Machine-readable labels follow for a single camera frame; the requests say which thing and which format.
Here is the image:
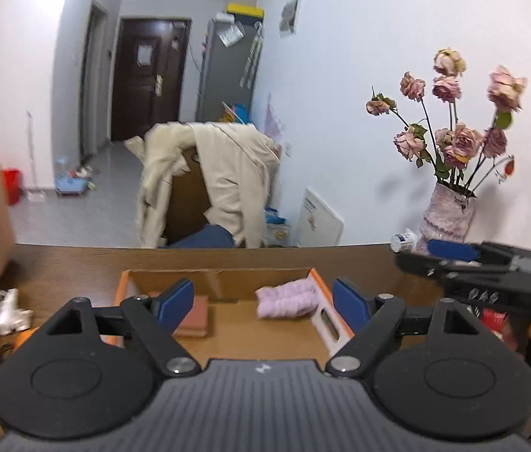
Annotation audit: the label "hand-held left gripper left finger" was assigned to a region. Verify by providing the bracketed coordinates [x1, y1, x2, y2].
[46, 279, 201, 378]

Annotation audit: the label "small white bottle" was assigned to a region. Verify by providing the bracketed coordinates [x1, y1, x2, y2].
[390, 228, 418, 252]

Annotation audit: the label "yellow box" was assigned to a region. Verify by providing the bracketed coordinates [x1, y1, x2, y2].
[225, 2, 265, 18]

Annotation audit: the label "dark brown entrance door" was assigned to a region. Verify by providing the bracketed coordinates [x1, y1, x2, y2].
[111, 18, 188, 142]

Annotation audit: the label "reddish brown flat pad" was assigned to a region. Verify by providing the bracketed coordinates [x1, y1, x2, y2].
[174, 296, 210, 338]

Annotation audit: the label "clear plastic bag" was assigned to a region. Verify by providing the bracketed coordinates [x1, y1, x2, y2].
[218, 23, 244, 48]

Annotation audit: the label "red packet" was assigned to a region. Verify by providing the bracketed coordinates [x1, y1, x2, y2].
[482, 308, 506, 335]

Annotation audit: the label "white mop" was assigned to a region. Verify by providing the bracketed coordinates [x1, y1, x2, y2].
[25, 110, 47, 201]

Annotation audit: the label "orange-edged cardboard box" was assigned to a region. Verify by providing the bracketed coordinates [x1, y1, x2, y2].
[114, 267, 357, 373]

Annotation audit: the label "beige coat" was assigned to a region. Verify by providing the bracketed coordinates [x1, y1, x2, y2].
[188, 121, 281, 249]

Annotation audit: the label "grey refrigerator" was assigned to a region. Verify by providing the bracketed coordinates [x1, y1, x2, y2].
[196, 18, 265, 125]

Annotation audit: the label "blue and white packages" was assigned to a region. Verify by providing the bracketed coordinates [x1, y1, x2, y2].
[265, 207, 290, 246]

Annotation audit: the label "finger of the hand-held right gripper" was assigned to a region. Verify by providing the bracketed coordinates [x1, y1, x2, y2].
[428, 239, 483, 262]
[395, 253, 480, 279]

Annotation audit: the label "blue bag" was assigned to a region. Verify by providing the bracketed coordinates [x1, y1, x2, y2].
[221, 101, 252, 125]

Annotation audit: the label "blue jeans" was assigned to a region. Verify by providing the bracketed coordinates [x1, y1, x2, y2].
[169, 224, 235, 249]

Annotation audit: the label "wooden chair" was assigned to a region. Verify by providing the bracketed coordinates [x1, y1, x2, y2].
[164, 148, 266, 248]

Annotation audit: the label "white crumpled plastic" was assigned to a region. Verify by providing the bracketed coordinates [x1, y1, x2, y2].
[0, 288, 31, 335]

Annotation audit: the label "white board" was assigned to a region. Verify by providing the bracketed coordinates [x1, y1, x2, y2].
[296, 187, 344, 247]

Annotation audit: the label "cream jacket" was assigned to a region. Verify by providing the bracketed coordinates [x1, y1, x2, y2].
[124, 122, 200, 249]

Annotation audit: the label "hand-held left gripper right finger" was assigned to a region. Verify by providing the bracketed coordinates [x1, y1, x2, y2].
[324, 278, 483, 378]

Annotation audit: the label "bunch of dried pink roses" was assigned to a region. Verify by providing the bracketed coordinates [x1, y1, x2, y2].
[365, 47, 528, 194]

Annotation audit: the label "red bucket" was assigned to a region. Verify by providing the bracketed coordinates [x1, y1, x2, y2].
[1, 168, 22, 206]

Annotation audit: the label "dark side door frame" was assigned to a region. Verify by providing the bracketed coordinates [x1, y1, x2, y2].
[79, 0, 106, 161]

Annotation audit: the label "white electrical panel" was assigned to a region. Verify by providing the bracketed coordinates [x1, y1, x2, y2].
[279, 0, 303, 38]

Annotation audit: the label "pink textured vase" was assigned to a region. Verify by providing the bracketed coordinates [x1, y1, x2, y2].
[418, 181, 478, 246]

